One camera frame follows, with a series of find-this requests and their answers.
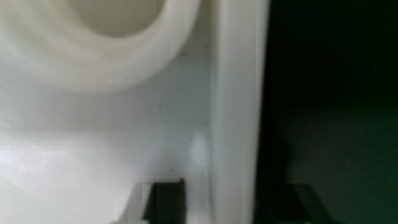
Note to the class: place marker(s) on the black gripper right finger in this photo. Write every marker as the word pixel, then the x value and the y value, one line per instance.
pixel 308 212

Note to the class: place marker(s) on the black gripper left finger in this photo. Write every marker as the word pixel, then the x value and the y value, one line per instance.
pixel 157 204

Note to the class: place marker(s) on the white square table top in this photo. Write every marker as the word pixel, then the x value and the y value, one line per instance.
pixel 130 95

